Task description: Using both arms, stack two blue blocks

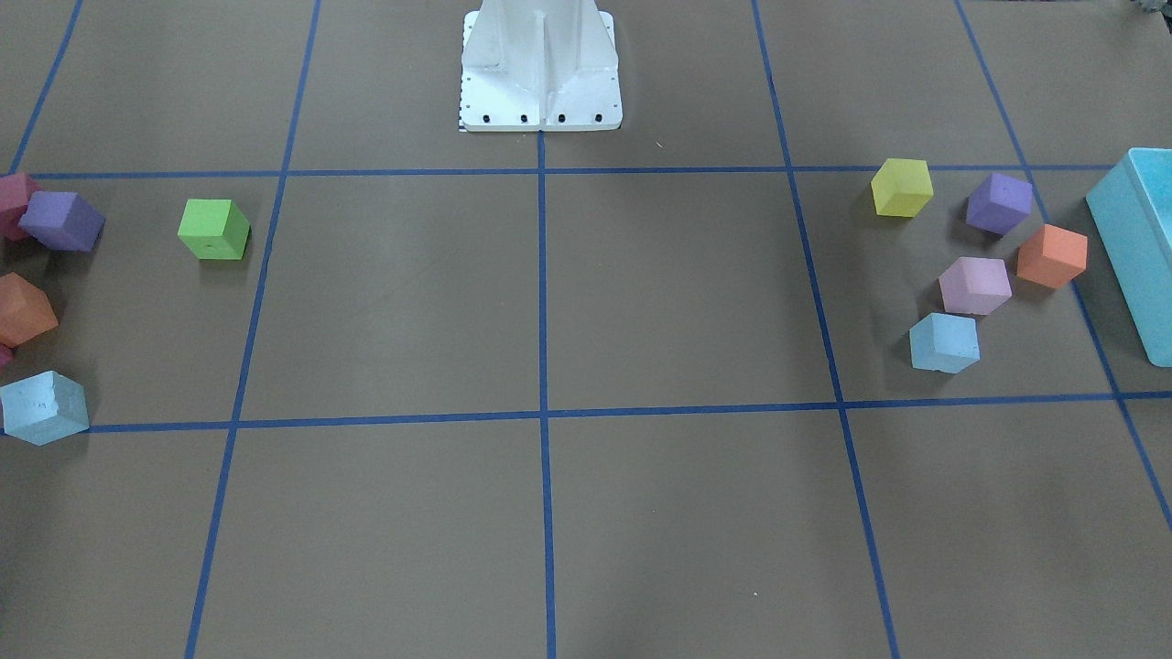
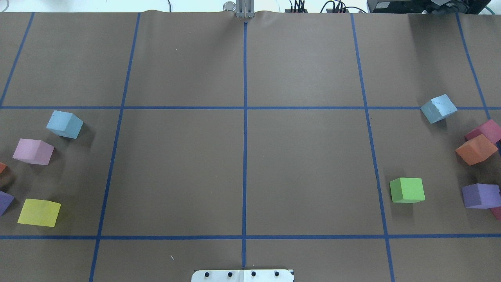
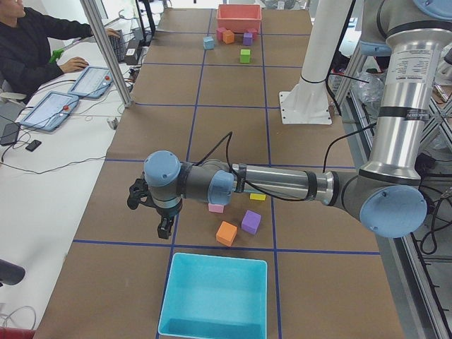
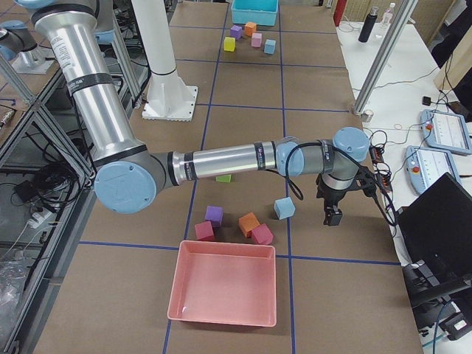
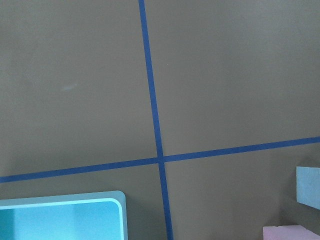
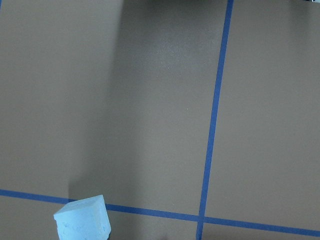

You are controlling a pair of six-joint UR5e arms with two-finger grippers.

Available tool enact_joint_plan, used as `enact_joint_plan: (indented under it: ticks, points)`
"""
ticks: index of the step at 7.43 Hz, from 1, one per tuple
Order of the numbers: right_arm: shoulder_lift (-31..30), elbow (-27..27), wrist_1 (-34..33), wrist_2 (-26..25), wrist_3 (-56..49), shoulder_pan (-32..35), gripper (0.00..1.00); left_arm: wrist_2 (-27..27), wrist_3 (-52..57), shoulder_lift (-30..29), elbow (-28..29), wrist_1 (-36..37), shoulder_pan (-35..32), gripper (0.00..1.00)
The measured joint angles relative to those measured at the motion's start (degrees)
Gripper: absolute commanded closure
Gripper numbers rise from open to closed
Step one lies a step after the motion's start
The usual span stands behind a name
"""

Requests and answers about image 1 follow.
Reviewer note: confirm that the purple foam block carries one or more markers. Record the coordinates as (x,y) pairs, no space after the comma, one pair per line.
(62,221)
(999,204)

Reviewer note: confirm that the pink foam block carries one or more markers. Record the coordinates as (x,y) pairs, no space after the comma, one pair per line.
(975,286)

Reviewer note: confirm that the orange foam block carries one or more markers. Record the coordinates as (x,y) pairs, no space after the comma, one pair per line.
(1052,256)
(25,311)

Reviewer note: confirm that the cyan plastic bin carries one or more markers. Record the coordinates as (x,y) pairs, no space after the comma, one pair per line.
(1131,207)

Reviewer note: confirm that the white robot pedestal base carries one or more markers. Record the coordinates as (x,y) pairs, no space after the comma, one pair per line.
(539,66)

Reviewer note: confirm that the green foam block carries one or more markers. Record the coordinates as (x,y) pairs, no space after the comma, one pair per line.
(214,229)

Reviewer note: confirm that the yellow foam block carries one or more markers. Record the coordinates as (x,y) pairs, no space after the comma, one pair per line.
(902,187)

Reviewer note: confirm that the magenta foam block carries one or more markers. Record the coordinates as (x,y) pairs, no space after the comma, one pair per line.
(16,193)

